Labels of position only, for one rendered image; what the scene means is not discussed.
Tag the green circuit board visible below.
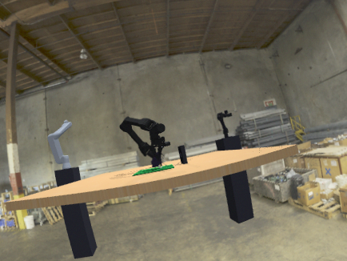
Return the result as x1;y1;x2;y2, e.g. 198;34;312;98
132;164;174;176

